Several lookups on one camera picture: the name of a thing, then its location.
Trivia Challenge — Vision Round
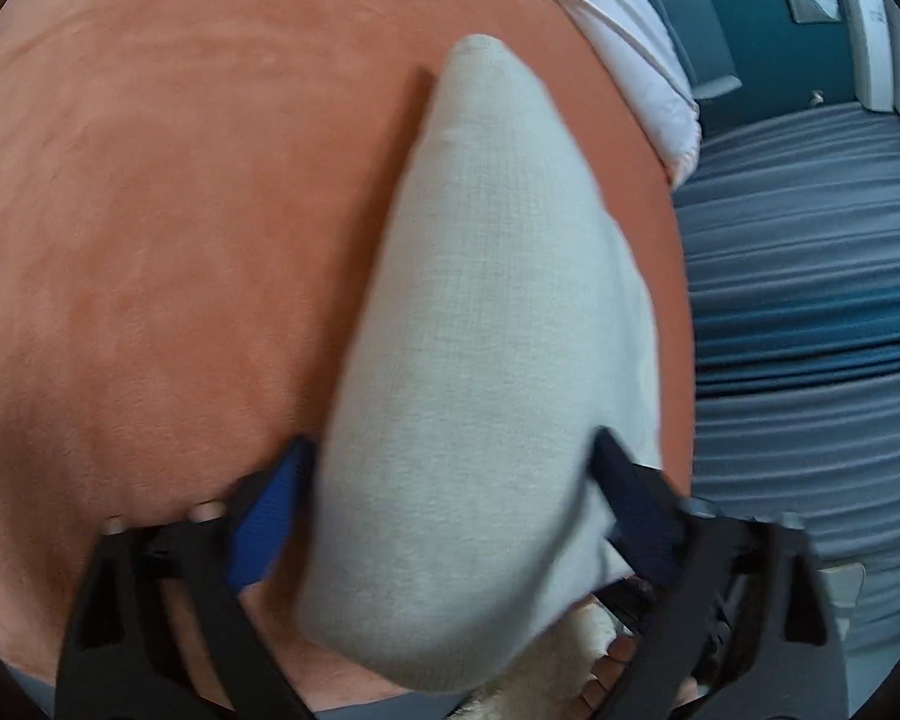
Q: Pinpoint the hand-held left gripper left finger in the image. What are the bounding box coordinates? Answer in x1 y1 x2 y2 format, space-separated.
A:
54 436 317 720

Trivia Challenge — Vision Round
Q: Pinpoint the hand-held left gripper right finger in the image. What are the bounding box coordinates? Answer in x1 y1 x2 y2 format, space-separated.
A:
591 426 848 720

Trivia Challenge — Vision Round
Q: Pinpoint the beige fabric cushion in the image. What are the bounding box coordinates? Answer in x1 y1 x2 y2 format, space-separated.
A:
300 34 665 691

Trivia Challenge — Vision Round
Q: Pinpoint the person's right hand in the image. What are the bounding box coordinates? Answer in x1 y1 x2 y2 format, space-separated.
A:
581 634 702 720

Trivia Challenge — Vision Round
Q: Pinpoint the fluffy cream garment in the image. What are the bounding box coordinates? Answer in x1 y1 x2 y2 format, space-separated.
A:
457 604 623 720

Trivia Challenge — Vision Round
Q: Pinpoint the orange plush blanket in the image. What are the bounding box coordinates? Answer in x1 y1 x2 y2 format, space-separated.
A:
0 0 695 717

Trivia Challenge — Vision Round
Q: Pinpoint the white pillow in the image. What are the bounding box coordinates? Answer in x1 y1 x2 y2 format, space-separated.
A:
506 0 702 188

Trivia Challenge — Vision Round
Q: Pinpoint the blue padded headboard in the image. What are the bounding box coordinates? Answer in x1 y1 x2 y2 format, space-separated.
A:
604 0 743 102

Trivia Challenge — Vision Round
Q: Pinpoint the white wall box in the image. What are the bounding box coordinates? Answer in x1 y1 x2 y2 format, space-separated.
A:
838 0 900 112

